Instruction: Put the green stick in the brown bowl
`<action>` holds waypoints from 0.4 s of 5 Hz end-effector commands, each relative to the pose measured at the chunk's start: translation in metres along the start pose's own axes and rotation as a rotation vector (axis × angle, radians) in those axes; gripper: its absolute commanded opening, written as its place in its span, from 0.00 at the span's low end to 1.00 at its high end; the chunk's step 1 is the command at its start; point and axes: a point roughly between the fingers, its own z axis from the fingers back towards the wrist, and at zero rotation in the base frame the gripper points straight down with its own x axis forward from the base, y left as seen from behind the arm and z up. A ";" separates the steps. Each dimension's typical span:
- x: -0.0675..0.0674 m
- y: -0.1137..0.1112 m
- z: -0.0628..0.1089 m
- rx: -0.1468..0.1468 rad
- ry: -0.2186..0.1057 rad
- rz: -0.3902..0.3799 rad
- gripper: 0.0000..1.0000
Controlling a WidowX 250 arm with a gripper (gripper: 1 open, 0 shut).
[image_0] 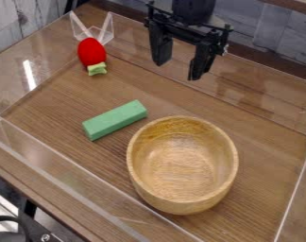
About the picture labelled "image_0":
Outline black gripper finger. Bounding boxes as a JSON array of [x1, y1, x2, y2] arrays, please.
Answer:
[[149, 22, 174, 66], [189, 41, 217, 80]]

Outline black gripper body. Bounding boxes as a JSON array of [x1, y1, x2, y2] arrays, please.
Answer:
[[146, 0, 234, 55]]

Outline green foam block stick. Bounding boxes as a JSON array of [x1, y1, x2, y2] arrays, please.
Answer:
[[84, 100, 149, 141]]

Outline brown wooden bowl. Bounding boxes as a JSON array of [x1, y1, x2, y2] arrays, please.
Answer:
[[128, 115, 240, 216]]

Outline red plush strawberry toy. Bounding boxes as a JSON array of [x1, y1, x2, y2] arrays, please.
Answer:
[[78, 38, 106, 76]]

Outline clear acrylic corner bracket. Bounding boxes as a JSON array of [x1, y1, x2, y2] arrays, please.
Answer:
[[69, 11, 114, 45]]

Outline clear acrylic tray wall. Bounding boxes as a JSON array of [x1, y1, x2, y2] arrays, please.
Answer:
[[0, 116, 202, 242]]

